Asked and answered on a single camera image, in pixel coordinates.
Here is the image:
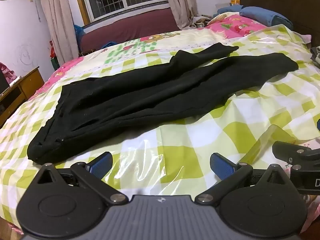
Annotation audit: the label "wooden desk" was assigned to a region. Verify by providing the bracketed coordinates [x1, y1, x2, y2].
[0, 66, 45, 128]

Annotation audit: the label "blue pillow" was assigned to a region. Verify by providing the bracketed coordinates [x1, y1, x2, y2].
[217, 5, 243, 15]

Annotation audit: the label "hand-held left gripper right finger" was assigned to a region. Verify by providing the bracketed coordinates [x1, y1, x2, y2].
[194, 152, 292, 204]

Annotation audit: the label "clear plastic sheet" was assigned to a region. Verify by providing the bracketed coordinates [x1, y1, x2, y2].
[107, 24, 320, 188]

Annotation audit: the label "pink floral quilt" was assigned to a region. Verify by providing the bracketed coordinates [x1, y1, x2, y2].
[205, 14, 268, 39]

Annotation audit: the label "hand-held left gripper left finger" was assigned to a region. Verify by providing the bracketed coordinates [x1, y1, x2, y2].
[32, 152, 129, 204]

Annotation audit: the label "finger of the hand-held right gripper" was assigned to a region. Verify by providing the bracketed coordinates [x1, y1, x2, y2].
[272, 141, 320, 172]

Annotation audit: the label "blue plastic bag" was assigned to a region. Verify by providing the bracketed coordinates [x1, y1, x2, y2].
[74, 24, 87, 53]

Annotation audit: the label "beige curtain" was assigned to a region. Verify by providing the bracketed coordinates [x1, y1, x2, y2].
[161, 0, 200, 30]
[39, 0, 80, 67]

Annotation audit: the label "dark wooden headboard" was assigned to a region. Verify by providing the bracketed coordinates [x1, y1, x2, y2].
[239, 0, 320, 48]

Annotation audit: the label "blue folded blanket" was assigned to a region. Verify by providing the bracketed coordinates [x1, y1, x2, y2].
[239, 5, 294, 28]

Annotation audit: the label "pink cloth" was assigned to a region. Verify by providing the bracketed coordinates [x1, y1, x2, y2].
[0, 62, 17, 85]

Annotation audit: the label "green white checked bedsheet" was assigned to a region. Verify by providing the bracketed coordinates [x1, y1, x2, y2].
[0, 25, 320, 230]

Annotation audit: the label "black pants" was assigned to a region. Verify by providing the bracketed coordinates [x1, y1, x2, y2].
[27, 42, 299, 165]

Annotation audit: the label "grey clothes pile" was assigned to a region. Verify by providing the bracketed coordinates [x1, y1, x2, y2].
[310, 45, 320, 68]

